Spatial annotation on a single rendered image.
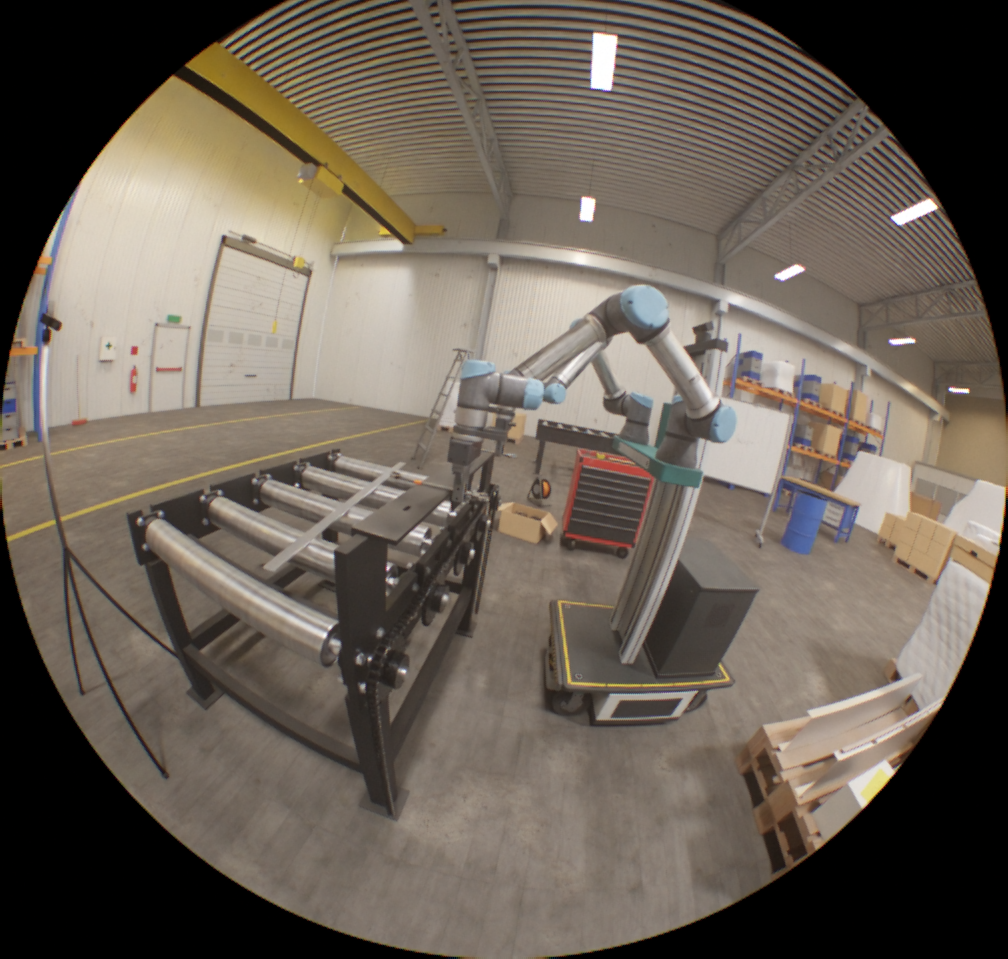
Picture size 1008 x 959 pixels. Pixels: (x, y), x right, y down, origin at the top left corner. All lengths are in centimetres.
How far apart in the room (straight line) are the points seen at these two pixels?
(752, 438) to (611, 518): 290
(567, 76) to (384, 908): 996
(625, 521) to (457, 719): 235
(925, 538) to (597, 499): 701
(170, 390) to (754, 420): 1222
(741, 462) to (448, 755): 500
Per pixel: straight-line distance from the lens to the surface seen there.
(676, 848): 171
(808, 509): 589
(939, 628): 337
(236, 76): 772
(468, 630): 218
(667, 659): 168
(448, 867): 146
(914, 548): 846
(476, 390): 76
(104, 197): 1001
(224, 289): 1115
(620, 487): 322
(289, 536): 115
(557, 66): 864
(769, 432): 550
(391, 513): 68
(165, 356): 1019
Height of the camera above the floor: 144
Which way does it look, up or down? 11 degrees down
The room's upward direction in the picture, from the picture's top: 10 degrees clockwise
